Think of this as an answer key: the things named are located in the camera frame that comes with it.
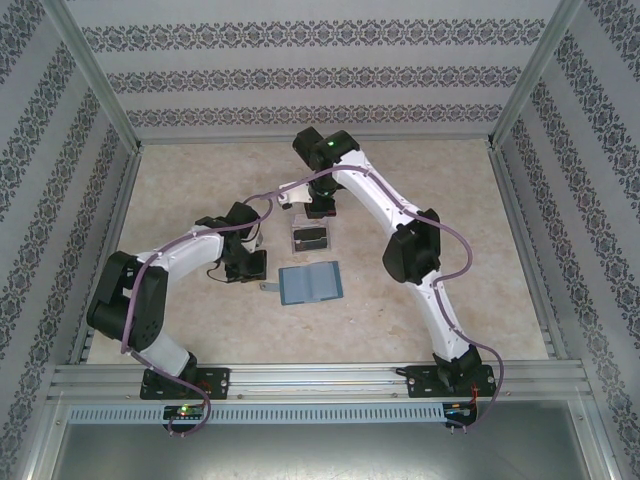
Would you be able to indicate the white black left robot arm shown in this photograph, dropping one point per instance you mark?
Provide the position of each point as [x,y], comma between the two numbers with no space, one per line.
[185,255]

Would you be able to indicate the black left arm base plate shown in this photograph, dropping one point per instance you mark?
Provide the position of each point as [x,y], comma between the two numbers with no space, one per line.
[215,382]

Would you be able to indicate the clear acrylic card box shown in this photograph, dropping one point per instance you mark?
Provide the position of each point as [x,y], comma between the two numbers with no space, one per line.
[310,240]

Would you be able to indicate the aluminium frame post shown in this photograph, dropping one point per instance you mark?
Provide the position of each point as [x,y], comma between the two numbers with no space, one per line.
[90,70]
[540,70]

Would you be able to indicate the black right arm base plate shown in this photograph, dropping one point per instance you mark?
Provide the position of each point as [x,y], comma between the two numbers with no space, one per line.
[420,382]

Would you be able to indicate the grey metal sheet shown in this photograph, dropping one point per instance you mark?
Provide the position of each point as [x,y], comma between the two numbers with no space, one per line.
[320,450]

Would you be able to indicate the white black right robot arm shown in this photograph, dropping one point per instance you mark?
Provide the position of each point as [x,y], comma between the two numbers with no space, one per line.
[370,185]

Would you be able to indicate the circuit board with green light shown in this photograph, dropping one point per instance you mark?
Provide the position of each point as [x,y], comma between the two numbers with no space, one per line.
[182,411]

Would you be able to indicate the aluminium mounting rail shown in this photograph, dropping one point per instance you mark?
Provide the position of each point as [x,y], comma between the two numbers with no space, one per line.
[320,382]

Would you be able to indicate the aluminium table back rail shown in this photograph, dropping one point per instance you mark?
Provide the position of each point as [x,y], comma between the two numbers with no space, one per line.
[315,137]

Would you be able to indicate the aluminium table side rail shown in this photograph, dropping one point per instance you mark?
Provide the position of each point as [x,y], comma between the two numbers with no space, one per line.
[511,200]
[121,200]

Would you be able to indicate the small circuit board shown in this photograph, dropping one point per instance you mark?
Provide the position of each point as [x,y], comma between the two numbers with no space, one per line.
[460,410]

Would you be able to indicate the blue leather card holder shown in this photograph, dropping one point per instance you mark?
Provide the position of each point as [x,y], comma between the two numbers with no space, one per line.
[310,282]

